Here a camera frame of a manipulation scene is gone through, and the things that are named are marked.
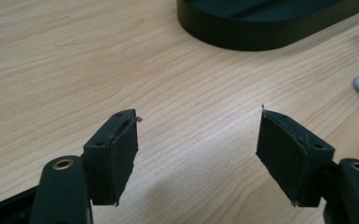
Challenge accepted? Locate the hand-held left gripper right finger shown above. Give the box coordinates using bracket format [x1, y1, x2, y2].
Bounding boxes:
[255, 105, 336, 208]

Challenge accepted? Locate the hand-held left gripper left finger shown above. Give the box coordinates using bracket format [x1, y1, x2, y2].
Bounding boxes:
[82, 108, 144, 207]

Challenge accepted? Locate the black oval tray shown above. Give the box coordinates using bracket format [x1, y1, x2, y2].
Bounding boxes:
[176, 0, 359, 52]

